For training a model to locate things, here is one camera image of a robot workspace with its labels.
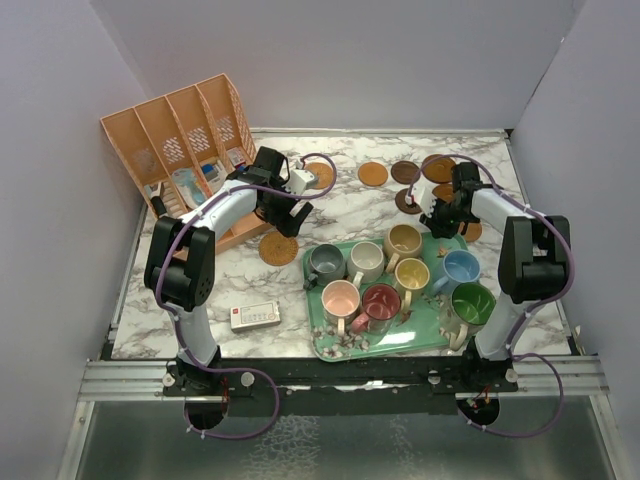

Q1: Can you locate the blue ceramic mug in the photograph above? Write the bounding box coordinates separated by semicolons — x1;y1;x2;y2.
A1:
428;250;481;296

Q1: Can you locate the green floral mug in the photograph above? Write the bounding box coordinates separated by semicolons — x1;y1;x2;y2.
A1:
439;283;496;351

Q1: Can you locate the tan ceramic mug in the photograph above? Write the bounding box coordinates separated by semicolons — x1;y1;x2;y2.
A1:
383;224;423;274

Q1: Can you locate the dark walnut wooden coaster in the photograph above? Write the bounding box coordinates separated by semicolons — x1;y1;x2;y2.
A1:
390;160;419;185

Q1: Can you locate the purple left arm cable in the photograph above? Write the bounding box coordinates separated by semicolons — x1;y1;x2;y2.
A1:
154;152;339;441

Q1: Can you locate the yellow ceramic mug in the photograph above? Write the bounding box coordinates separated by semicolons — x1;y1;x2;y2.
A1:
393;258;430;313

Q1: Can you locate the green floral tray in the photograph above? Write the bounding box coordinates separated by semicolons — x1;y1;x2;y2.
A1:
301;230;481;362

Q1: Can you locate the red ceramic mug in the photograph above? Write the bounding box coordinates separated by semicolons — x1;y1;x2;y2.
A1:
350;283;401;335

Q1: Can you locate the cream ceramic mug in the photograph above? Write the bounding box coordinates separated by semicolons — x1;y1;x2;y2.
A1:
347;241;385;288

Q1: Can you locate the light wooden coaster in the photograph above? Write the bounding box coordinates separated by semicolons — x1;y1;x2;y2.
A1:
458;223;483;243

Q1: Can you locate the white small card box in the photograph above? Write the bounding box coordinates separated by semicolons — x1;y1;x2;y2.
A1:
230;300;281;333

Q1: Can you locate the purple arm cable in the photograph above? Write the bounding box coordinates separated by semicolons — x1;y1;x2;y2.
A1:
407;154;574;439
154;152;339;441

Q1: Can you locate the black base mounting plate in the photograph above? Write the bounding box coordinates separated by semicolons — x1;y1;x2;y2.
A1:
99;339;521;436

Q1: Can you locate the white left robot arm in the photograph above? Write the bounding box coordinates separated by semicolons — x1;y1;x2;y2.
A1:
144;147;318;395

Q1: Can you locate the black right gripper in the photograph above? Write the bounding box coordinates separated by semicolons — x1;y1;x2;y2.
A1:
419;201;473;243

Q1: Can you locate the orange plastic file organizer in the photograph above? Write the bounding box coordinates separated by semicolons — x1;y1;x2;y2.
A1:
101;74;256;217

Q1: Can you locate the grey ceramic mug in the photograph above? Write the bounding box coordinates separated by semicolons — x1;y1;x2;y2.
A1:
303;244;346;291

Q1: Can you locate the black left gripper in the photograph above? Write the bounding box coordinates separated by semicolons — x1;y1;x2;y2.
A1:
259;178;313;237

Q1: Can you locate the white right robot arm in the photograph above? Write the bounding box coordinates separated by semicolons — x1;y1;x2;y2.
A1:
405;155;575;391

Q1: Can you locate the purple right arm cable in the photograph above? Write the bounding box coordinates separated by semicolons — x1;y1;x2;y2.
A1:
407;154;574;439

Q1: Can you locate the pink ceramic mug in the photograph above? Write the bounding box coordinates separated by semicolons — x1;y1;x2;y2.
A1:
321;280;360;336

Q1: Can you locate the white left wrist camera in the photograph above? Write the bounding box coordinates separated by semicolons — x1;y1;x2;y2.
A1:
284;169;319;195

